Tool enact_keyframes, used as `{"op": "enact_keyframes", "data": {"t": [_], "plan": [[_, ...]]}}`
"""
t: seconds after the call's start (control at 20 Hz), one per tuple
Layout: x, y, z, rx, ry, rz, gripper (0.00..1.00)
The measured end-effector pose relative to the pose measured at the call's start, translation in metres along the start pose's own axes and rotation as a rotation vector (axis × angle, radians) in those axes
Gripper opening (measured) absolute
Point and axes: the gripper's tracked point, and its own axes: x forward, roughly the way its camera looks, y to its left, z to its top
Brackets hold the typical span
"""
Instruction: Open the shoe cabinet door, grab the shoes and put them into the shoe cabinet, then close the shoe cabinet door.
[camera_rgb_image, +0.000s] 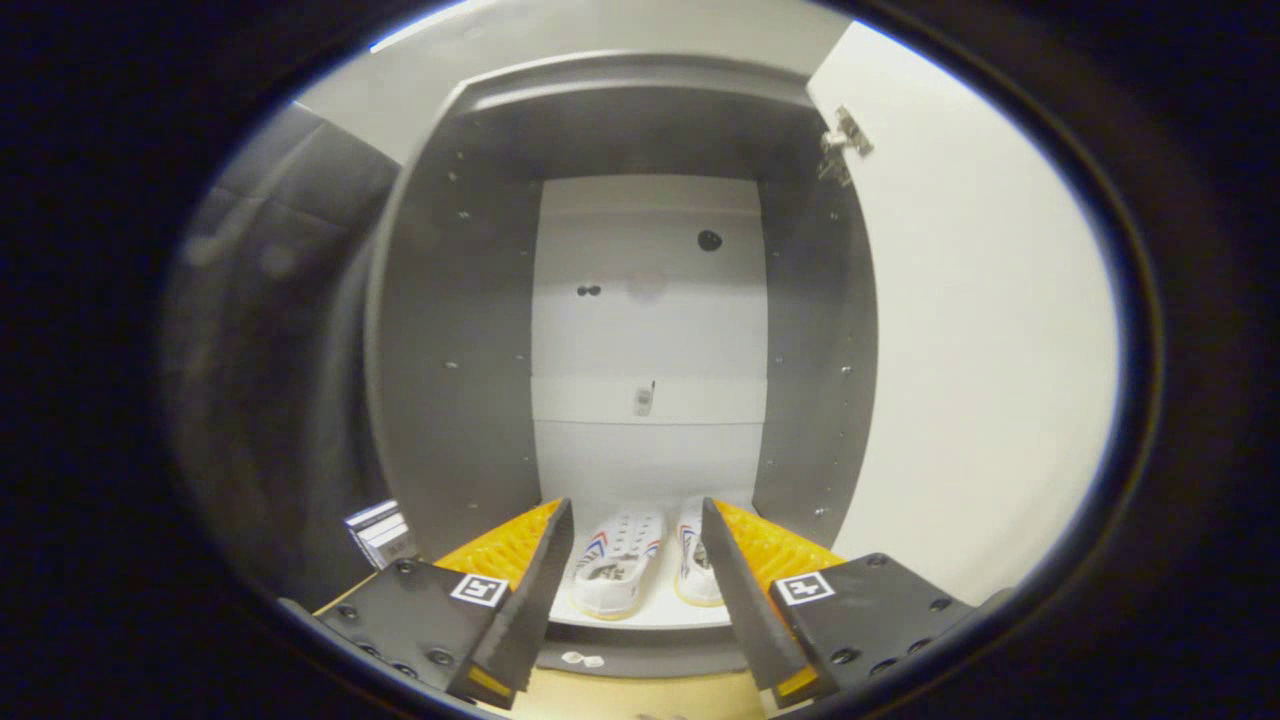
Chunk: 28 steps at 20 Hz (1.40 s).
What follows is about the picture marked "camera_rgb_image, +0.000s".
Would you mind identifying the white striped canvas shoe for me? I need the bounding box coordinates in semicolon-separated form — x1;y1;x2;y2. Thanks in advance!
674;497;727;608
571;511;665;620

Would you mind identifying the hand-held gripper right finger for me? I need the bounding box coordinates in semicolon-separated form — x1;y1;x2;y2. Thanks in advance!
699;496;1016;709

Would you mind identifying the grey shoe cabinet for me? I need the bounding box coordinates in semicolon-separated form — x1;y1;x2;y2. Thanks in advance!
362;52;881;679

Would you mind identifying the silver door hinge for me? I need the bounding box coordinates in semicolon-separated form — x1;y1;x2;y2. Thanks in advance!
818;105;874;189

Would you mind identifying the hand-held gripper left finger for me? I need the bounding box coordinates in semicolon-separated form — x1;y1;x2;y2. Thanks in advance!
278;497;576;711

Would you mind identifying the white book with figure cover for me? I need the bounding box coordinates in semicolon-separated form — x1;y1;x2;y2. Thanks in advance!
360;515;419;571

